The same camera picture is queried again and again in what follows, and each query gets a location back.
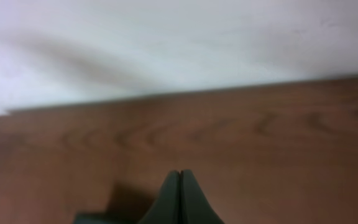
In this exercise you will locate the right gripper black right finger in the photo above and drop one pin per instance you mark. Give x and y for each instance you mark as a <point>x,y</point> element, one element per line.
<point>195,208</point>

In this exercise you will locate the black gift box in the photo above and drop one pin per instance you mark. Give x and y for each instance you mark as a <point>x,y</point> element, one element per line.
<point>101,218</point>

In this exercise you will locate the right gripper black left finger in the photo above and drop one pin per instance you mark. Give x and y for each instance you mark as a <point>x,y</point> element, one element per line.
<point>165,209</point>

